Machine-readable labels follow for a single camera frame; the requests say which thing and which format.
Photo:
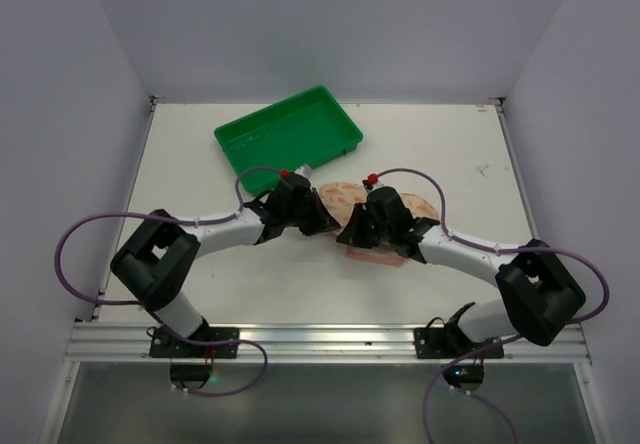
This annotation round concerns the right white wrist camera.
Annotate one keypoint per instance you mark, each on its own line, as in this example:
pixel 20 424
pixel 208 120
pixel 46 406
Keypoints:
pixel 372 182

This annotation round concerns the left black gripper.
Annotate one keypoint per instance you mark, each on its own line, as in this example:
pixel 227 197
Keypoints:
pixel 310 212

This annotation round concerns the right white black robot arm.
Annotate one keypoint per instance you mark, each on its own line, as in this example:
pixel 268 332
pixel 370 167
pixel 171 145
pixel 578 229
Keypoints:
pixel 538 295

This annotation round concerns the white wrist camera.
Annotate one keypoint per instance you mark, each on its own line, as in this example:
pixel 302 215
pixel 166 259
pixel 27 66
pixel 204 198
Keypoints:
pixel 372 182
pixel 305 171

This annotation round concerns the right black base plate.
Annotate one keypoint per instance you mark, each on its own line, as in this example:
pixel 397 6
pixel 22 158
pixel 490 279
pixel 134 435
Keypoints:
pixel 441 339

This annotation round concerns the green plastic tray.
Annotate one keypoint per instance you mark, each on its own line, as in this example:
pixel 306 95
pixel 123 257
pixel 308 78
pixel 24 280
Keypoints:
pixel 310 128

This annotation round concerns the aluminium mounting rail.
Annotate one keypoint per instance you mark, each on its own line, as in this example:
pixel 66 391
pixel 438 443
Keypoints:
pixel 115 342

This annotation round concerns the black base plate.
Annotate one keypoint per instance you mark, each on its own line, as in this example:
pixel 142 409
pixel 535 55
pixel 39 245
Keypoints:
pixel 441 339
pixel 207 342

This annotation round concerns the peach patterned mesh laundry bag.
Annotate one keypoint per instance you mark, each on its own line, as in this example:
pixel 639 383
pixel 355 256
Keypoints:
pixel 339 198

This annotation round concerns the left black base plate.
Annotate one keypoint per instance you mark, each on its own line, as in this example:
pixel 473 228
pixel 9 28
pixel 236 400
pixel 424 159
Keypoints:
pixel 207 342

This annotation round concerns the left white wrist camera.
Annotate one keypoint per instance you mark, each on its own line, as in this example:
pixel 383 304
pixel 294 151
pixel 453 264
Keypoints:
pixel 305 171

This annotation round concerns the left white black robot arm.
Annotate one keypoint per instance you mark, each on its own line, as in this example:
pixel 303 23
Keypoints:
pixel 155 261

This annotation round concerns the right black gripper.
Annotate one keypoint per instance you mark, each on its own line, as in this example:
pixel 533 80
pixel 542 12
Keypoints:
pixel 362 225

